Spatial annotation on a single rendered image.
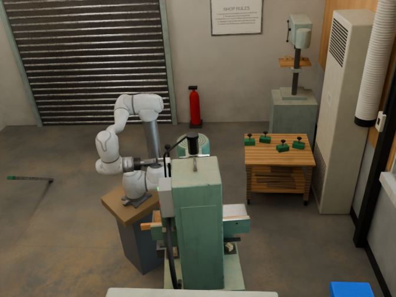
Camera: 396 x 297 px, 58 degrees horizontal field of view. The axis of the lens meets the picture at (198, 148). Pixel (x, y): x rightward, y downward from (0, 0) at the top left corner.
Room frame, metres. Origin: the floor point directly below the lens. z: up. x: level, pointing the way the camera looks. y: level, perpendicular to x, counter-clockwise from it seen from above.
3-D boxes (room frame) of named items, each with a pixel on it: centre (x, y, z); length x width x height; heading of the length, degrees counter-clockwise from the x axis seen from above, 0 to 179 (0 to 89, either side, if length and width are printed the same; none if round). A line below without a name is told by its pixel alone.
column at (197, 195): (1.32, 0.02, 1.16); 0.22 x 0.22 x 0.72; 1
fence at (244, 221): (1.57, 0.02, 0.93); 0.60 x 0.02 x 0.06; 91
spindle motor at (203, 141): (1.61, 0.03, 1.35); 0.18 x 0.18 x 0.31
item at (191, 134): (1.47, 0.02, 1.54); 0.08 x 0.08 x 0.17; 1
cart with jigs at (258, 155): (3.00, -0.79, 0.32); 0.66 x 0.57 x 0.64; 82
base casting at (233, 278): (1.49, 0.02, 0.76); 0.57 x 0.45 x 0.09; 1
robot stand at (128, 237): (2.19, 0.51, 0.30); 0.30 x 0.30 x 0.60; 39
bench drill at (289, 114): (3.77, -1.15, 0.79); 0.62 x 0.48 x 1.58; 172
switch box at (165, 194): (1.29, 0.16, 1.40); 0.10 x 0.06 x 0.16; 1
